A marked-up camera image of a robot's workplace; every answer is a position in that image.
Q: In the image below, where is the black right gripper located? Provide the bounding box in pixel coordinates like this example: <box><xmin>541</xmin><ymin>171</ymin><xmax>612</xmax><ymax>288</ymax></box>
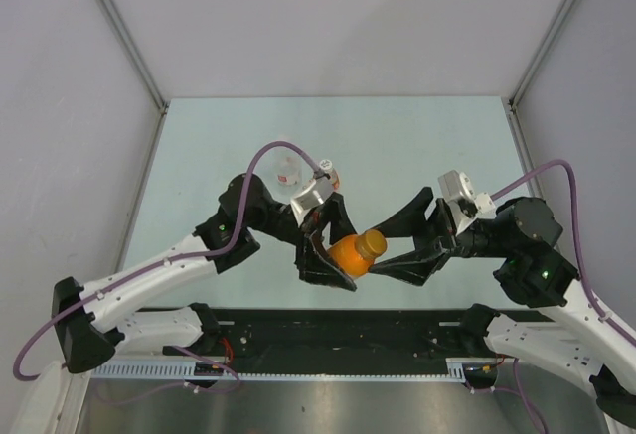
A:
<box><xmin>361</xmin><ymin>186</ymin><xmax>513</xmax><ymax>285</ymax></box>

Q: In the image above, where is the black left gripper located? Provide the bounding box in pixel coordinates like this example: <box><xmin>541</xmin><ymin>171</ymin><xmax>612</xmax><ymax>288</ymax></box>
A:
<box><xmin>245</xmin><ymin>192</ymin><xmax>371</xmax><ymax>289</ymax></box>

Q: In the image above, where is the small orange juice bottle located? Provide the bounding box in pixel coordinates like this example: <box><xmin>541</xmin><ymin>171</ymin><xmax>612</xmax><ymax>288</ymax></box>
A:
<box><xmin>327</xmin><ymin>234</ymin><xmax>378</xmax><ymax>278</ymax></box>

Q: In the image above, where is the tall orange tea bottle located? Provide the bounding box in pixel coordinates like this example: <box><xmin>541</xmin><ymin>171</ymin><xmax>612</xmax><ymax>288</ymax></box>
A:
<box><xmin>320</xmin><ymin>164</ymin><xmax>340</xmax><ymax>190</ymax></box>

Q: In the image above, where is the white tea bottle cap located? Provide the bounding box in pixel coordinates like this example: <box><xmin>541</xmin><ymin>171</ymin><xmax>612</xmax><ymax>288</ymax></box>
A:
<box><xmin>319</xmin><ymin>159</ymin><xmax>334</xmax><ymax>172</ymax></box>

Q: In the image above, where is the amber juice bottle cap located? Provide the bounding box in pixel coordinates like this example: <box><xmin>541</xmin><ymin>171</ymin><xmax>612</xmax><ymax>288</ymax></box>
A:
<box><xmin>355</xmin><ymin>229</ymin><xmax>388</xmax><ymax>260</ymax></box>

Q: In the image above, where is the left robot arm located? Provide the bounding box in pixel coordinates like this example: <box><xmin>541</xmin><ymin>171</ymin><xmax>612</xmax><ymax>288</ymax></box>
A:
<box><xmin>52</xmin><ymin>174</ymin><xmax>356</xmax><ymax>374</ymax></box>

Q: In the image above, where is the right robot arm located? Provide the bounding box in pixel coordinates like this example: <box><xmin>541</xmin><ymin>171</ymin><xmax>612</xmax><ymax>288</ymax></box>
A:
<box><xmin>372</xmin><ymin>188</ymin><xmax>635</xmax><ymax>427</ymax></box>

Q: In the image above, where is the clear water bottle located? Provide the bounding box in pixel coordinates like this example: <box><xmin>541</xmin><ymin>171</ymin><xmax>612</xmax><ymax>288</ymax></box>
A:
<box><xmin>274</xmin><ymin>147</ymin><xmax>302</xmax><ymax>188</ymax></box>

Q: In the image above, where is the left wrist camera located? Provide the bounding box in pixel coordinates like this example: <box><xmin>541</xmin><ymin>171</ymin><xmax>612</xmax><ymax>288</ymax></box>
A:
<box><xmin>290</xmin><ymin>176</ymin><xmax>334</xmax><ymax>225</ymax></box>

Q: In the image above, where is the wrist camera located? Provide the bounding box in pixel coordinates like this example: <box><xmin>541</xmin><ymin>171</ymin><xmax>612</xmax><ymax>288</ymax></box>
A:
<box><xmin>290</xmin><ymin>176</ymin><xmax>334</xmax><ymax>225</ymax></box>
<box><xmin>438</xmin><ymin>170</ymin><xmax>496</xmax><ymax>235</ymax></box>

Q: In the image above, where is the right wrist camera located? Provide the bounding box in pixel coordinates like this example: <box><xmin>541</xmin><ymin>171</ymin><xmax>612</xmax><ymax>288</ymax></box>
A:
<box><xmin>438</xmin><ymin>170</ymin><xmax>496</xmax><ymax>235</ymax></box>

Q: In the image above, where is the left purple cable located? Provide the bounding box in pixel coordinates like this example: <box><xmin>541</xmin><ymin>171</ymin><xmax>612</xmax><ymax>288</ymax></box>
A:
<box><xmin>12</xmin><ymin>141</ymin><xmax>332</xmax><ymax>381</ymax></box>

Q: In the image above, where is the grey slotted cable duct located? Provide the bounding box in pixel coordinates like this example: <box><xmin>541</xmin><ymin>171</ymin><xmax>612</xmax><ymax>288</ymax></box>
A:
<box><xmin>91</xmin><ymin>359</ymin><xmax>496</xmax><ymax>383</ymax></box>

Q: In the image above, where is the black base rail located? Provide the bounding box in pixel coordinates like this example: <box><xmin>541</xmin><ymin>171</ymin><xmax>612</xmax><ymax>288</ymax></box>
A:
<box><xmin>133</xmin><ymin>307</ymin><xmax>548</xmax><ymax>375</ymax></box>

